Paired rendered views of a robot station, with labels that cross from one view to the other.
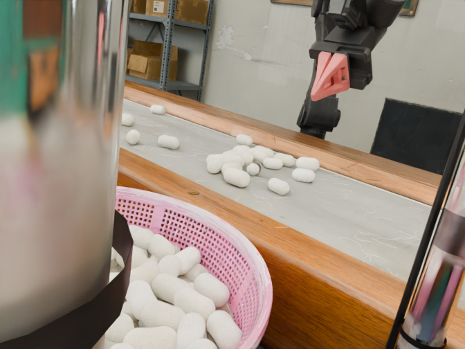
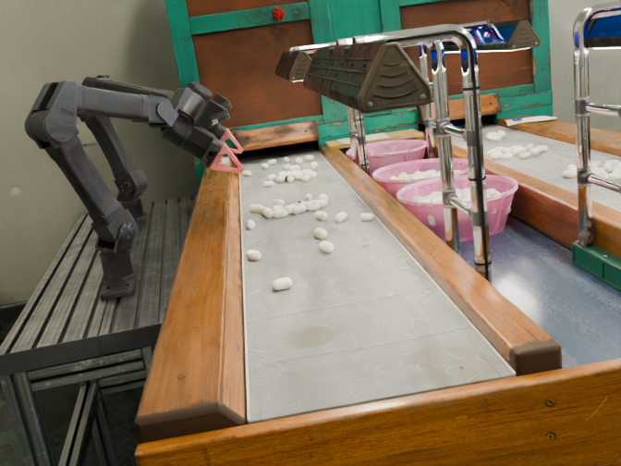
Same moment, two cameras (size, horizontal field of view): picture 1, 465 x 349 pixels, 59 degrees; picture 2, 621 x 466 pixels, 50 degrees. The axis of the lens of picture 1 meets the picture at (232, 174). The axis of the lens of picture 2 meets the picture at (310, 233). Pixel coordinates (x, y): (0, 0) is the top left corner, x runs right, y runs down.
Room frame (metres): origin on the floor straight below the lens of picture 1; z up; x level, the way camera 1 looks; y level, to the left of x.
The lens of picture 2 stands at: (1.65, 1.17, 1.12)
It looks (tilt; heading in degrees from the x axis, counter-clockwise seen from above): 15 degrees down; 228
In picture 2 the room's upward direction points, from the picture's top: 8 degrees counter-clockwise
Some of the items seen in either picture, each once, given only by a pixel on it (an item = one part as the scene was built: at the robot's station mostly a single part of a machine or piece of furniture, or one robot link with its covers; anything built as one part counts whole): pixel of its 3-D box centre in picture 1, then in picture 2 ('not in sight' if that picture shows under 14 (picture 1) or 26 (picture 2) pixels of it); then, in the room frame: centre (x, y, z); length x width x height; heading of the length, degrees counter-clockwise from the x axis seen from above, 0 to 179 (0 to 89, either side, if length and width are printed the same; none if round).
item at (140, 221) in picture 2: not in sight; (132, 210); (0.68, -0.68, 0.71); 0.20 x 0.07 x 0.08; 57
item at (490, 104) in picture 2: not in sight; (459, 108); (-0.47, -0.25, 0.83); 0.30 x 0.06 x 0.07; 142
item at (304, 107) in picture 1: (317, 118); (114, 237); (1.00, -0.18, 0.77); 0.09 x 0.06 x 0.06; 94
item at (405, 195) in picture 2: not in sight; (457, 208); (0.41, 0.31, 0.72); 0.27 x 0.27 x 0.10
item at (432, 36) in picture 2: not in sight; (410, 177); (0.83, 0.52, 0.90); 0.20 x 0.19 x 0.45; 52
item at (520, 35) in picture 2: not in sight; (480, 37); (-0.15, 0.06, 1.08); 0.62 x 0.08 x 0.07; 52
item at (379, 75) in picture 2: not in sight; (347, 69); (0.89, 0.47, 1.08); 0.62 x 0.08 x 0.07; 52
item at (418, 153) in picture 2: not in sight; (387, 161); (-0.03, -0.25, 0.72); 0.27 x 0.27 x 0.10
